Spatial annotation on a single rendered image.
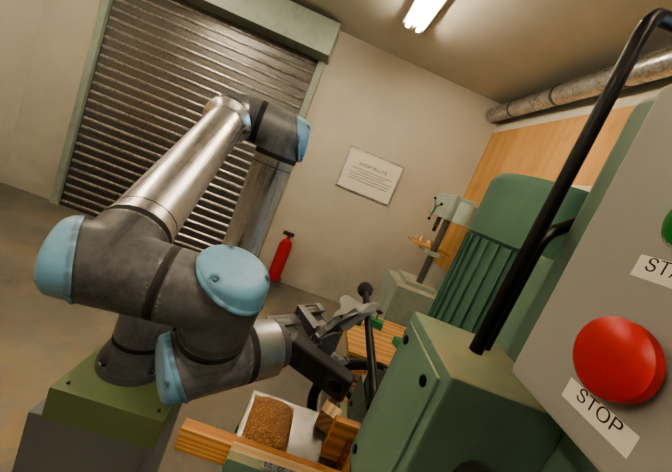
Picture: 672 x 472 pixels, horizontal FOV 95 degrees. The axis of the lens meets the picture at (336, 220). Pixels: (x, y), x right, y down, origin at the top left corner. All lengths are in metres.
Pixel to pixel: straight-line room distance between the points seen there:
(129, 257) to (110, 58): 3.69
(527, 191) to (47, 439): 1.21
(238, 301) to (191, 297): 0.05
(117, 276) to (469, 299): 0.41
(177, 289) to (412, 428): 0.26
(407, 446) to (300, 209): 3.22
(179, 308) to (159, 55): 3.55
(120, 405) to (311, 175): 2.72
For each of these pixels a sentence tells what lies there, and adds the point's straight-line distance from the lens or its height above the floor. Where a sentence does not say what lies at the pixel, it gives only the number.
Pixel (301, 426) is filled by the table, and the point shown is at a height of 0.90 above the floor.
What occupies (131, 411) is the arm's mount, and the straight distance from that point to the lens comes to 1.05.
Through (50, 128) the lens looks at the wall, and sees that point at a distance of 4.36.
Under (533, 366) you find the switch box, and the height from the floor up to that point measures 1.33.
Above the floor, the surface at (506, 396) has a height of 1.30.
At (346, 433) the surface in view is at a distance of 0.67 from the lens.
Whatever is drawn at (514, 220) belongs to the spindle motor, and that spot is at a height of 1.41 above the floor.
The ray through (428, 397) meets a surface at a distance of 0.23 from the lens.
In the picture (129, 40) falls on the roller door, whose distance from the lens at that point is 4.00.
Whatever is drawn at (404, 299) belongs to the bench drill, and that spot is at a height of 0.61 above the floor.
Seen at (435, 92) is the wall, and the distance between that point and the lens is 3.64.
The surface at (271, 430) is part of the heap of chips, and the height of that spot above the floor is 0.92.
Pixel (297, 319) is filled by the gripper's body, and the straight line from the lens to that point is 0.59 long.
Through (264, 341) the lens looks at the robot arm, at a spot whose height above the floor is 1.12.
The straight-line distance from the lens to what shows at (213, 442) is 0.61.
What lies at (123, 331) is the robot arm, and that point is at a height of 0.78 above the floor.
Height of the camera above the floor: 1.38
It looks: 8 degrees down
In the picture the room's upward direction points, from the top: 22 degrees clockwise
